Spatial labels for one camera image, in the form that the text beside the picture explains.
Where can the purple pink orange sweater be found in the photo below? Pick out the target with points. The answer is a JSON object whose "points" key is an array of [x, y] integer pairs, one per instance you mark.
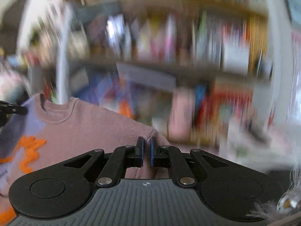
{"points": [[50, 133]]}

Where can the wooden white bookshelf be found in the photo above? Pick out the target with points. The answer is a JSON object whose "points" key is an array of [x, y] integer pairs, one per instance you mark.
{"points": [[168, 63]]}

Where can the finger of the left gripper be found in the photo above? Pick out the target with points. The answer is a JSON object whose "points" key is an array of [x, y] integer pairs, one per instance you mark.
{"points": [[9, 108]]}

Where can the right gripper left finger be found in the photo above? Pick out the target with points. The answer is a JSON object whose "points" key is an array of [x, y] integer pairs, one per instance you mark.
{"points": [[65, 187]]}

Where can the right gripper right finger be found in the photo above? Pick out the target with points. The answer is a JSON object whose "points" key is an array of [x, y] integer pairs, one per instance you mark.
{"points": [[228, 189]]}

